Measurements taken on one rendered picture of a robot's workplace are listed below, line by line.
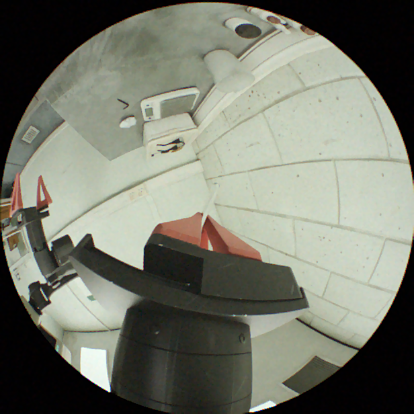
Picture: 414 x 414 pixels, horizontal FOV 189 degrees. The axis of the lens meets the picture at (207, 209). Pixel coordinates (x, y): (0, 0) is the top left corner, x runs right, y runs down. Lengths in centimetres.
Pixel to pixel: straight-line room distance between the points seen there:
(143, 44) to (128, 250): 125
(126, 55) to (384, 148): 68
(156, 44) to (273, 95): 40
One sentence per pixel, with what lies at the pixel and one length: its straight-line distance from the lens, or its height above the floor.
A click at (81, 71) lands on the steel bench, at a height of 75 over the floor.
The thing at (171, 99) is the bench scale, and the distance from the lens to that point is 64.
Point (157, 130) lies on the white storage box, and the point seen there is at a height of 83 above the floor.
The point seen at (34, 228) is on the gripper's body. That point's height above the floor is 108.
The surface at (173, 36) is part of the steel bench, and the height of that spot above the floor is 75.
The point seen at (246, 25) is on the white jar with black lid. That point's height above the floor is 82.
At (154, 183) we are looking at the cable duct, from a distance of 107.
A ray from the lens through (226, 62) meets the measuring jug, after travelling 46.
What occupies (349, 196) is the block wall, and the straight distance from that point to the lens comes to 49.
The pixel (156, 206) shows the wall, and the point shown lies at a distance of 112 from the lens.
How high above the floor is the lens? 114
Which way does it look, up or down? 14 degrees up
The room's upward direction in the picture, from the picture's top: 159 degrees clockwise
